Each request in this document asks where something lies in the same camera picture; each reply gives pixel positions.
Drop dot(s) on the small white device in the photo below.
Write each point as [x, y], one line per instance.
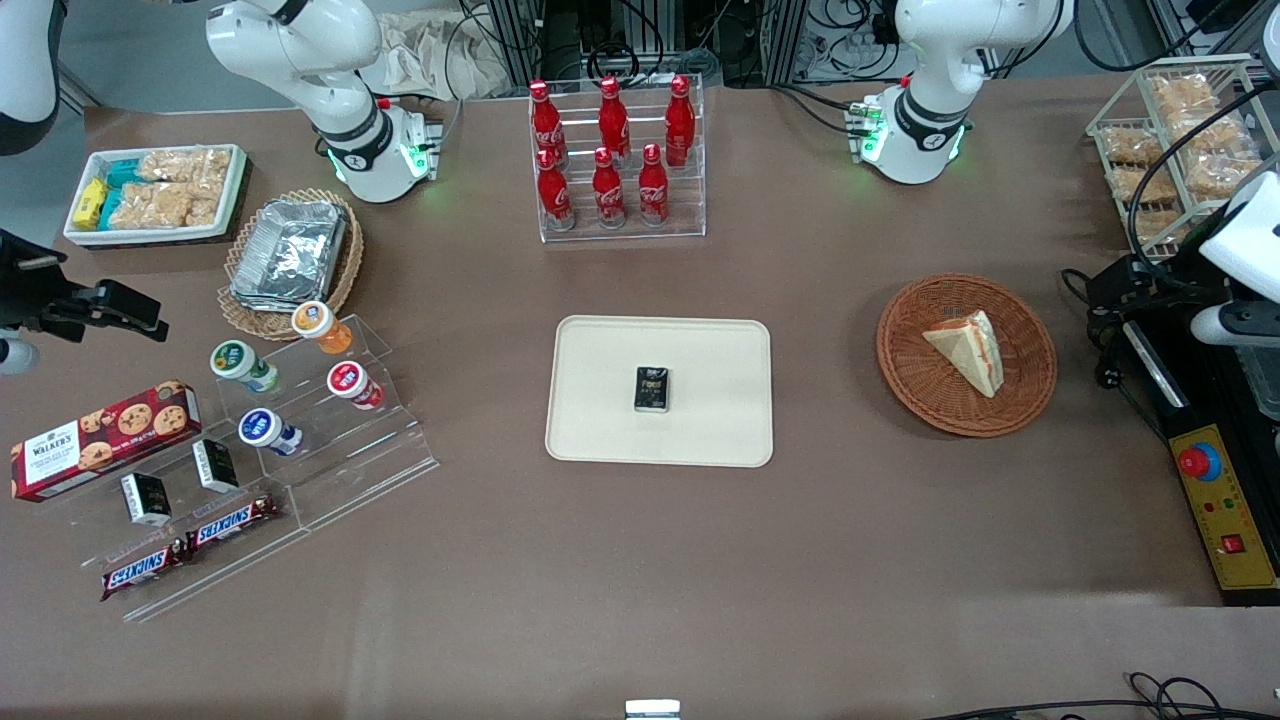
[652, 710]

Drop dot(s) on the red lid yogurt cup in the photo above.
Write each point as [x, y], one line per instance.
[350, 382]

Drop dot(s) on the clear acrylic stepped stand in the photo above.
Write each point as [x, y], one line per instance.
[230, 565]
[380, 460]

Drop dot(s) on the blue lid yogurt cup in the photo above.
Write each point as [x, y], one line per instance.
[262, 429]

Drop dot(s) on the aluminium equipment frame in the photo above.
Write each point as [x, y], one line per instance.
[640, 40]

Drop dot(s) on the light tan wicker basket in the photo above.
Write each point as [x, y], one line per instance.
[350, 270]

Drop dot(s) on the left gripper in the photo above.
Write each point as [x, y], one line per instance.
[1146, 283]

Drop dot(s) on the yellow emergency stop control box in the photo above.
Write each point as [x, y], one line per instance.
[1225, 510]

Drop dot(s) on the red cola bottle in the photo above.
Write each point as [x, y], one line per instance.
[653, 192]
[613, 120]
[555, 195]
[680, 125]
[608, 195]
[545, 120]

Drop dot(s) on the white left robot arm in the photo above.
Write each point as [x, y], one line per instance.
[940, 60]

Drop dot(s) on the bagged fried snack pack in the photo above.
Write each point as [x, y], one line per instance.
[1182, 95]
[1205, 132]
[1143, 185]
[1132, 145]
[1222, 175]
[1160, 222]

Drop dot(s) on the clear rice cracker pack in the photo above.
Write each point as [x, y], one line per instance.
[165, 205]
[185, 165]

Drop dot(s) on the beige plastic tray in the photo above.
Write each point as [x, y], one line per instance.
[600, 400]

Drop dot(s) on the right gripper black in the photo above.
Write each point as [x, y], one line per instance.
[30, 290]

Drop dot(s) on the teal snack pack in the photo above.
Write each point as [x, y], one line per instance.
[125, 172]
[111, 208]

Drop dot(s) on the black tabletop appliance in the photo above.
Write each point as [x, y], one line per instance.
[1175, 370]

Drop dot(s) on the red Walkers cookie box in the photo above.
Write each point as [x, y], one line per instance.
[100, 445]

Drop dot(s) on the green lid yogurt cup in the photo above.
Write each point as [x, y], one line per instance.
[238, 361]

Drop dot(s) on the Snickers chocolate bar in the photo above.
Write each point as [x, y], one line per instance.
[140, 572]
[232, 522]

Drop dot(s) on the small black white box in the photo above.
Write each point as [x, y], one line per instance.
[216, 467]
[147, 500]

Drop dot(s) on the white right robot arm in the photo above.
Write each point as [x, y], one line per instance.
[300, 50]

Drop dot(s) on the white rectangular snack tray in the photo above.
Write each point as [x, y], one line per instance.
[236, 190]

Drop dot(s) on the stack of foil containers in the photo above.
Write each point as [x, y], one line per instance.
[290, 255]

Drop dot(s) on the small black box gold print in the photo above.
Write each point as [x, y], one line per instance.
[652, 390]

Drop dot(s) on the beige cloth bag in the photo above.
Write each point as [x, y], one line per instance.
[430, 55]

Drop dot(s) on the brown round wicker basket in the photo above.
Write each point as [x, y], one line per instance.
[920, 380]

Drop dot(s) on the triangular sandwich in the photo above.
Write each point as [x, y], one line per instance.
[968, 350]

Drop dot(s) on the orange lid yogurt cup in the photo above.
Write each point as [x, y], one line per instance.
[318, 322]

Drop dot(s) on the yellow snack pack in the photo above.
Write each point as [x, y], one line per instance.
[91, 202]

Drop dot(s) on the clear acrylic bottle rack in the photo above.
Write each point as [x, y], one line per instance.
[690, 215]

